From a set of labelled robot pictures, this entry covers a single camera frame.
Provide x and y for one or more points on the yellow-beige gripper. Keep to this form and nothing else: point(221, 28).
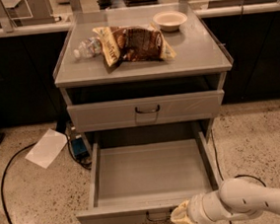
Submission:
point(196, 210)

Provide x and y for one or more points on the grey drawer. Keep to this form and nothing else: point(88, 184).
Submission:
point(145, 111)
point(138, 183)

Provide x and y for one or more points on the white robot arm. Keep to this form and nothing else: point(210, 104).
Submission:
point(234, 200)

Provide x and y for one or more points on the grey top drawer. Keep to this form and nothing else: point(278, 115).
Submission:
point(145, 111)

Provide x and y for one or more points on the grey drawer cabinet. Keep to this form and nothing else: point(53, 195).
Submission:
point(200, 65)

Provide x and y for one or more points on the blue power box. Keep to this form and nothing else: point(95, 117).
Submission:
point(79, 148)

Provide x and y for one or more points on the white paper sheet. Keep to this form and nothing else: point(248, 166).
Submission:
point(47, 149)

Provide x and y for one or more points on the brown chip bag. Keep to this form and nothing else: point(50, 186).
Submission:
point(133, 44)

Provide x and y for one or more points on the clear plastic water bottle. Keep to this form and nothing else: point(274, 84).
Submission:
point(90, 47)

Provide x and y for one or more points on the white paper bowl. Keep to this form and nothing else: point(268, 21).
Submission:
point(170, 21)

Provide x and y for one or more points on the dark counter with rail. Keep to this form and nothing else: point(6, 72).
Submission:
point(28, 94)

